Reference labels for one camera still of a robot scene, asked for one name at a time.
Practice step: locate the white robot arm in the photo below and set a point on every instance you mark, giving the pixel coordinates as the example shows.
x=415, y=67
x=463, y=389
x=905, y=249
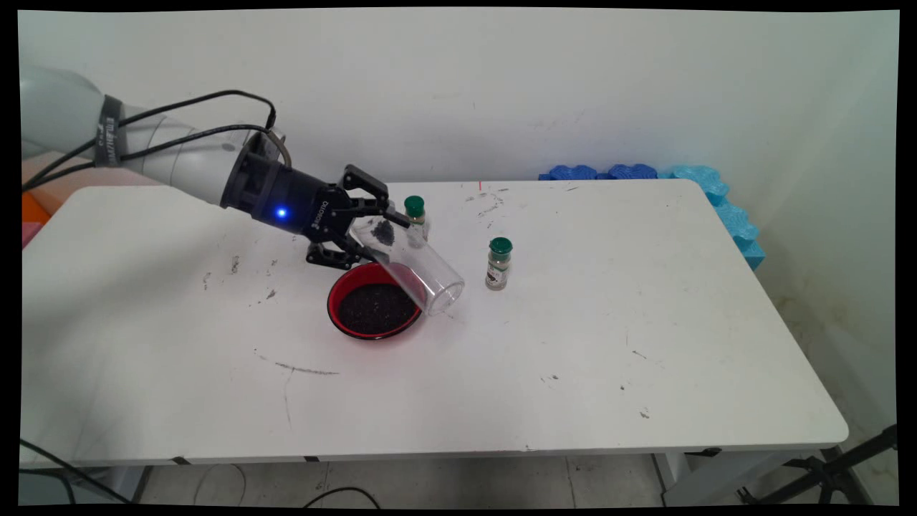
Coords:
x=165, y=154

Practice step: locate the orange foam block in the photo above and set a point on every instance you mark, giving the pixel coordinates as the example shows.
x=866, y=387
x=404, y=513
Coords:
x=32, y=209

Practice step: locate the white table leg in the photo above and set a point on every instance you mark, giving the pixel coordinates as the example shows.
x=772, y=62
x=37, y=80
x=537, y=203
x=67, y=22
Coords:
x=716, y=480
x=125, y=484

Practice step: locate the dark blue foam mat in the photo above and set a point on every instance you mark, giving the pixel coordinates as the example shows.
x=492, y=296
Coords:
x=632, y=172
x=569, y=173

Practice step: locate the clear plastic jar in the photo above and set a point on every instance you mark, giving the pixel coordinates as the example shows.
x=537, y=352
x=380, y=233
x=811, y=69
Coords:
x=430, y=281

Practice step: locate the pink foam block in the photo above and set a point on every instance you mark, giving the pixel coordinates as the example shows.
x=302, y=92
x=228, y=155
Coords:
x=30, y=233

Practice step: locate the black tripod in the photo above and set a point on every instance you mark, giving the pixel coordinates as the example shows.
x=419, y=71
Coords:
x=831, y=473

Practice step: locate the red bowl with black rim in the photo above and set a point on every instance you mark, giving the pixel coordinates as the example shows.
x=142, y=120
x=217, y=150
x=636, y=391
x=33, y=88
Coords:
x=346, y=287

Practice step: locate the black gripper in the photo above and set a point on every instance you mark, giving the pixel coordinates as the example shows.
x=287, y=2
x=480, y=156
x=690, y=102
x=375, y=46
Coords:
x=279, y=197

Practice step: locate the green-capped spice bottle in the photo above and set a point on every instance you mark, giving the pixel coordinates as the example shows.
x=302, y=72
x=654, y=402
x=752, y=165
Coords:
x=498, y=265
x=414, y=206

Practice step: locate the light blue foam mat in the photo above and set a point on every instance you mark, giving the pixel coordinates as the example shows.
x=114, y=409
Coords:
x=723, y=208

